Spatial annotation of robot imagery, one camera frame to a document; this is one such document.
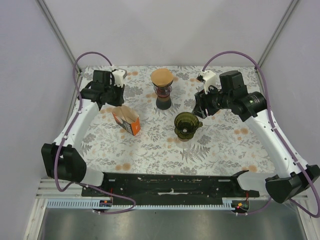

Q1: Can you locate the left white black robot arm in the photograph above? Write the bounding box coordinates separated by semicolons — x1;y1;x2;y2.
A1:
41;68;127;197

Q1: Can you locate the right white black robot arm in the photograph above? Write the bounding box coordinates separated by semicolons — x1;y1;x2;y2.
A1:
192;70;320;203

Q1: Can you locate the floral patterned table mat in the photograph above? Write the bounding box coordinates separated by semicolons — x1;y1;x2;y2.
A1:
78;66;275;176

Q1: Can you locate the orange coffee filter box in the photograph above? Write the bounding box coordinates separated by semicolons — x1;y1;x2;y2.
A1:
111;105;141;136

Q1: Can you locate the left aluminium frame post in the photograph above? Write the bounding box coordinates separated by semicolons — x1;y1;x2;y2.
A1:
35;0;76;65

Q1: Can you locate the aluminium frame post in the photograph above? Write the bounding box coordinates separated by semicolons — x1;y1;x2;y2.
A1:
35;0;76;65
257;0;301;68

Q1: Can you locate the green glass dripper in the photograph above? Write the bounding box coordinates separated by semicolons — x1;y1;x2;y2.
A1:
174;112;203;142

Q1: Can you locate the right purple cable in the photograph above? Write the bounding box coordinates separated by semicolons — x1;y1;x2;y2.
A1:
201;51;320;219

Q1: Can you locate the right aluminium frame post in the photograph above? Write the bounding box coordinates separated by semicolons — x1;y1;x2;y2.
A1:
257;0;301;68

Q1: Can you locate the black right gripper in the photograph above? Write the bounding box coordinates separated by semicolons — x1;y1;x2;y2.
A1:
192;83;233;120

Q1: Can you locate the light blue cable duct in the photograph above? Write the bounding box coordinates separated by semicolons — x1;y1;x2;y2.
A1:
46;197;235;211

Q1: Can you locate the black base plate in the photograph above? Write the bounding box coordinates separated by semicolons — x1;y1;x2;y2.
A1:
81;171;261;205

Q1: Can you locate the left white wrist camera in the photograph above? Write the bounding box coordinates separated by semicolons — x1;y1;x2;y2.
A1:
111;68;127;88

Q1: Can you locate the brown paper coffee filter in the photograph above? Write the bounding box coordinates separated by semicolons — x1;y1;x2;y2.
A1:
150;68;174;87

